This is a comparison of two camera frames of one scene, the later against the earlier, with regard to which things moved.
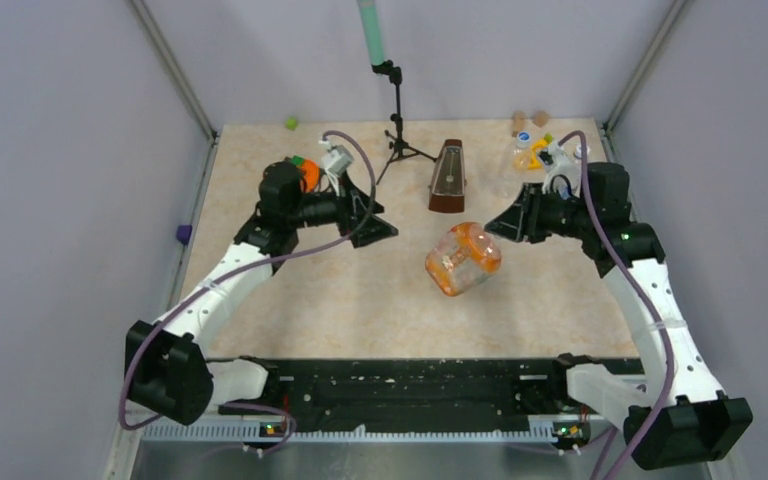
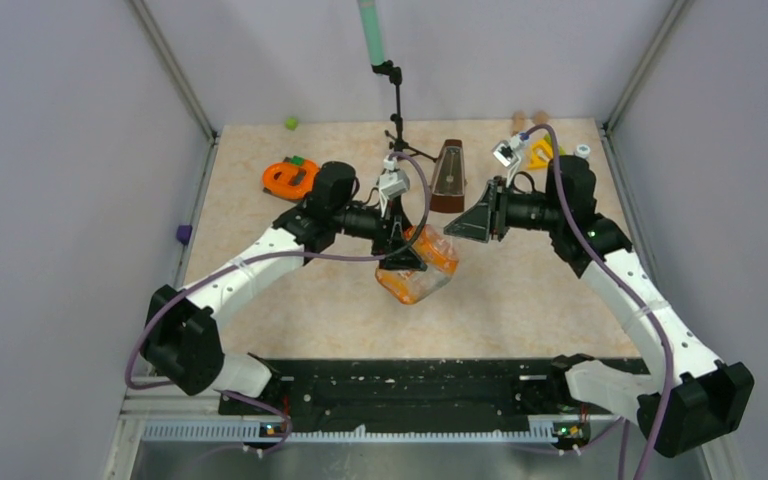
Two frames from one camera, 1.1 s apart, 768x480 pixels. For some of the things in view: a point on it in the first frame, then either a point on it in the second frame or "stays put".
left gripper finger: (372, 230) → (406, 259)
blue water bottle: (578, 151) stays put
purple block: (183, 233) stays put
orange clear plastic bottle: (464, 258) → (436, 250)
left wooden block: (519, 122) stays put
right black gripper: (521, 220) → (487, 217)
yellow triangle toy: (540, 144) stays put
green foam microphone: (373, 30) stays put
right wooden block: (540, 118) stays put
